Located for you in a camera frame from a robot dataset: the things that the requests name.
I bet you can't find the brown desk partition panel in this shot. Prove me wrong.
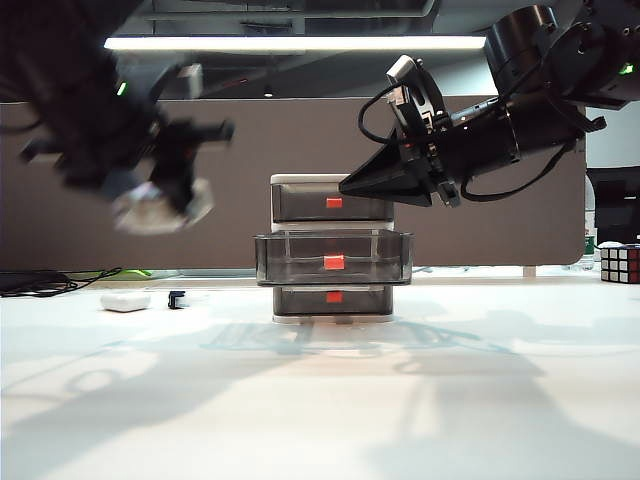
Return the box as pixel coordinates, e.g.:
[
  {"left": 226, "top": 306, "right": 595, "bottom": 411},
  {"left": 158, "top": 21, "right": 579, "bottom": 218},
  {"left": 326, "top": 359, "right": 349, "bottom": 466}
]
[{"left": 0, "top": 94, "right": 587, "bottom": 271}]

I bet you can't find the white rounded charger case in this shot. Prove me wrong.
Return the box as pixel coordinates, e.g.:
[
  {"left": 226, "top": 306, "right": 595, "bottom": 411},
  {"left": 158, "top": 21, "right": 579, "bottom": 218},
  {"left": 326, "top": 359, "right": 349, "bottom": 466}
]
[{"left": 99, "top": 292, "right": 152, "bottom": 313}]

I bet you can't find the black cables bundle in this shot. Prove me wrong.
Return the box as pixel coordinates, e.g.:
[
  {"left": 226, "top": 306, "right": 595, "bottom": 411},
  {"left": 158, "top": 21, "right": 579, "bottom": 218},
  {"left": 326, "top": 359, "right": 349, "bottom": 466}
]
[{"left": 0, "top": 267, "right": 124, "bottom": 299}]

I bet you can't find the clear bottle green label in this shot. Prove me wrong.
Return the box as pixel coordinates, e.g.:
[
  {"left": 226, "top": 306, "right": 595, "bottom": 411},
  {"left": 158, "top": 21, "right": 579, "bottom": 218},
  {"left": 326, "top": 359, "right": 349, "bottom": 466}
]
[{"left": 583, "top": 177, "right": 599, "bottom": 252}]

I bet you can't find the black monitor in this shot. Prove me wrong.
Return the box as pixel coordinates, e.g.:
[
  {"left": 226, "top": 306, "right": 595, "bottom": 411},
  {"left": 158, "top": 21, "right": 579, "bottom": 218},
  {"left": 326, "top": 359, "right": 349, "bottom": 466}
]
[{"left": 585, "top": 167, "right": 640, "bottom": 246}]

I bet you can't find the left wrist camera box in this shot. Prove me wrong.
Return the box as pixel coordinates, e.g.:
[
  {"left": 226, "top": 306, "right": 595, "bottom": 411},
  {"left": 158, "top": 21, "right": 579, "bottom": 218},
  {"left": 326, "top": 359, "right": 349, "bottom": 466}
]
[{"left": 174, "top": 63, "right": 204, "bottom": 101}]

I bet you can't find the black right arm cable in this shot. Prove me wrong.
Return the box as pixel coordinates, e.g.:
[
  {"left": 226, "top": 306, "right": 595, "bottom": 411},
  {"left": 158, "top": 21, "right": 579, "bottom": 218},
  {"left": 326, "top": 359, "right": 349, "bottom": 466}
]
[{"left": 458, "top": 139, "right": 577, "bottom": 203}]

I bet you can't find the napkin pack purple print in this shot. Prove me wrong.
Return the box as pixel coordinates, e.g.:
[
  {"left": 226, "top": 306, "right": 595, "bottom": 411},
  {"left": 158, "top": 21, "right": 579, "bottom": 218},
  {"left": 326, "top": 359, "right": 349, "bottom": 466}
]
[{"left": 110, "top": 177, "right": 216, "bottom": 236}]

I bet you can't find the long ceiling light strip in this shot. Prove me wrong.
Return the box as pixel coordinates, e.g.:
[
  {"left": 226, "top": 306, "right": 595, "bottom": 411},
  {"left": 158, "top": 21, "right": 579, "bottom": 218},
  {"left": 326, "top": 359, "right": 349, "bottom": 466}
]
[{"left": 103, "top": 35, "right": 487, "bottom": 51}]

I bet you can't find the Rubik's cube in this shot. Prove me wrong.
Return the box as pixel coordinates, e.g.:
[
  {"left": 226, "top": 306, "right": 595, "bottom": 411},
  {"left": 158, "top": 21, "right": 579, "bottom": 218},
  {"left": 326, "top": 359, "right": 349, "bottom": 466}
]
[{"left": 599, "top": 243, "right": 640, "bottom": 286}]

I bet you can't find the black right camera cable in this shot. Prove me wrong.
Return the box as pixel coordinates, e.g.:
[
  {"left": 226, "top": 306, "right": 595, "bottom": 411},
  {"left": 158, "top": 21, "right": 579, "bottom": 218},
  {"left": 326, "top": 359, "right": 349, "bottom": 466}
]
[{"left": 357, "top": 83, "right": 404, "bottom": 147}]

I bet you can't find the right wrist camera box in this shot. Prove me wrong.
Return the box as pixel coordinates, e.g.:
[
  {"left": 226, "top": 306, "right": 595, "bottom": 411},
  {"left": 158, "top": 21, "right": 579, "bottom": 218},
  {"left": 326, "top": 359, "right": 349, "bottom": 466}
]
[{"left": 385, "top": 54, "right": 446, "bottom": 136}]

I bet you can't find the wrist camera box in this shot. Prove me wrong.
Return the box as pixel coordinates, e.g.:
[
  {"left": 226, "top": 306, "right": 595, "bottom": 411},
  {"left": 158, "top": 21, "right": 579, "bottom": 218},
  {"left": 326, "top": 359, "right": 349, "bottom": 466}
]
[
  {"left": 174, "top": 63, "right": 204, "bottom": 101},
  {"left": 385, "top": 54, "right": 446, "bottom": 136}
]

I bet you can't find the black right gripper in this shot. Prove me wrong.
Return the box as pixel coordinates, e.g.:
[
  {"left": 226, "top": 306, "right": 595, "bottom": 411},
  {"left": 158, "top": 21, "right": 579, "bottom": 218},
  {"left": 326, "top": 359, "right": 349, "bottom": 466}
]
[{"left": 338, "top": 97, "right": 522, "bottom": 209}]

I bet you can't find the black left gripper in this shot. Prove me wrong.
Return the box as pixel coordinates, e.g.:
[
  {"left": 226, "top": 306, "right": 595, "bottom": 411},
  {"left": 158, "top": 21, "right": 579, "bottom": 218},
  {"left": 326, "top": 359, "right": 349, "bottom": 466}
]
[{"left": 144, "top": 119, "right": 236, "bottom": 211}]

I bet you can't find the white plastic drawer cabinet frame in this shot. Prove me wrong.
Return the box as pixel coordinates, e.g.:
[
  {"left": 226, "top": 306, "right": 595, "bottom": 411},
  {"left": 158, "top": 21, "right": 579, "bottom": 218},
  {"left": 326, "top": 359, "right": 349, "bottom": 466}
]
[{"left": 269, "top": 173, "right": 396, "bottom": 324}]

